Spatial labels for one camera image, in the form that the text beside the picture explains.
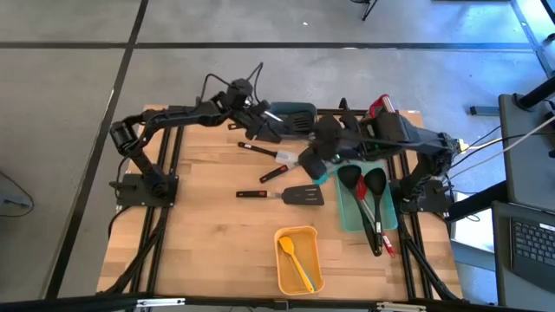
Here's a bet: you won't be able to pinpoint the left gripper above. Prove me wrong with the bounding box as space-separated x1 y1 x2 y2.
236 100 292 145

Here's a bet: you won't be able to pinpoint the white spatula black handle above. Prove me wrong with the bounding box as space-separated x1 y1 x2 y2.
237 141 299 166

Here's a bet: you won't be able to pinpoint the wide black red-dot turner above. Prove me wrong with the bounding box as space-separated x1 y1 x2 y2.
258 162 300 184

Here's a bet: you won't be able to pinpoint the red slotted spoon black handle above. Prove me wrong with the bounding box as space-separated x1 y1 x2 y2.
336 164 382 257

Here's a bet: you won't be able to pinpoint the red-handled steel utensil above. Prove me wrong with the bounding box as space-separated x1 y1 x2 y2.
355 175 397 260

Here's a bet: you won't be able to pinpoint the small black red-dot spatula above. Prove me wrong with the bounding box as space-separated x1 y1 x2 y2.
236 185 325 207

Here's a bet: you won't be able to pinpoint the black spoon white label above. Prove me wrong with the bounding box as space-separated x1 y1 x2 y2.
363 167 389 255

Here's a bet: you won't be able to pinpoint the teal plastic tray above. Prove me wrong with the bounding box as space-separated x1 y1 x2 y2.
336 160 399 233

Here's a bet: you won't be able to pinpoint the yellow silicone spatula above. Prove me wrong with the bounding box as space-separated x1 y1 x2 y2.
277 236 316 294

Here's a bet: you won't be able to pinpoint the orange plastic bin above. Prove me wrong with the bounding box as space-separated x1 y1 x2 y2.
273 224 325 296

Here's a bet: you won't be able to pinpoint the blue-grey plastic bin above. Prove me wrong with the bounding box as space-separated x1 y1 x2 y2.
268 101 317 136

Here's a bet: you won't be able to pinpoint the red box grater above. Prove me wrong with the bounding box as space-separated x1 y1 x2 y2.
368 94 396 120

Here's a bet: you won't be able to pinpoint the black tripod leg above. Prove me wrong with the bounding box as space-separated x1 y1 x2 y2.
361 0 379 22

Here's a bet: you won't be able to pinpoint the grey office desk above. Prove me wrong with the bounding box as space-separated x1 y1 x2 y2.
498 93 555 213

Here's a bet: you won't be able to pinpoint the black pole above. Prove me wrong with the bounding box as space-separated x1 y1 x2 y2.
517 75 555 110

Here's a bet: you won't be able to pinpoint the dark grey laptop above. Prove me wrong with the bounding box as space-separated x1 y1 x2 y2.
492 201 555 311

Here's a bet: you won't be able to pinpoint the black crossbeam silver brackets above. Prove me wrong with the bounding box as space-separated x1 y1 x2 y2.
0 293 555 312

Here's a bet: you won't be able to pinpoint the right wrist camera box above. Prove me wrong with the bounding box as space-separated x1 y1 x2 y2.
298 146 329 181

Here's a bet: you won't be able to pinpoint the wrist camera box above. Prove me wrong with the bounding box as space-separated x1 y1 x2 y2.
298 146 329 181
227 77 255 109

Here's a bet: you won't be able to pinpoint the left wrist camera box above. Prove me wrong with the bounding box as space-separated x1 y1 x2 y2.
227 77 255 109

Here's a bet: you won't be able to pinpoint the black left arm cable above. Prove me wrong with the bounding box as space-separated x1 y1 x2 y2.
197 62 265 114

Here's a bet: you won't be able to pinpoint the black desk cable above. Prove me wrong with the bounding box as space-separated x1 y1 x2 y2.
450 124 555 168

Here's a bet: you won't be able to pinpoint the white cable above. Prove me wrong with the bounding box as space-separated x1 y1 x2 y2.
446 113 555 179

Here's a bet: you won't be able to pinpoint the silver floor rail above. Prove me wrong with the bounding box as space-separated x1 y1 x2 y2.
510 0 555 78

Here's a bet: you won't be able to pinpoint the black floor cable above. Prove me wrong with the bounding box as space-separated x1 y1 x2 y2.
0 171 35 218

